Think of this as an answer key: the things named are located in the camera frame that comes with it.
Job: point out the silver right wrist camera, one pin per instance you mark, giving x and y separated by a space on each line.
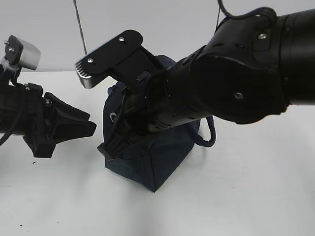
122 58

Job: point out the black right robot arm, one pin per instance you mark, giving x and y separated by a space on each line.
255 65

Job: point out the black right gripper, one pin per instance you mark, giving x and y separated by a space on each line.
141 116

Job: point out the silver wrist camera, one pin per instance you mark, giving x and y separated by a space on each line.
21 53
122 58

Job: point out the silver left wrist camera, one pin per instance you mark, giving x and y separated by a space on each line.
21 53

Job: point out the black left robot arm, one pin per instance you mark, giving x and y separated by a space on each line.
9 105

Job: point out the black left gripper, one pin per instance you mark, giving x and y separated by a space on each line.
60 120

